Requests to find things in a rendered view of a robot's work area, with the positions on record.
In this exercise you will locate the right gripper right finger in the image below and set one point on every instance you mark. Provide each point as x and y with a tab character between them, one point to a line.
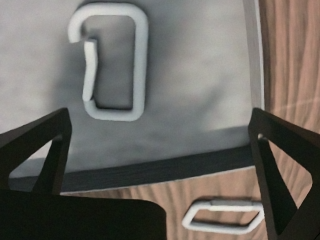
279	207

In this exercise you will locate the pale grey carabiner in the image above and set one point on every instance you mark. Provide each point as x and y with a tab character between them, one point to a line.
222	206

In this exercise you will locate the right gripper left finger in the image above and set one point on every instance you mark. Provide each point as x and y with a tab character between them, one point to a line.
20	143

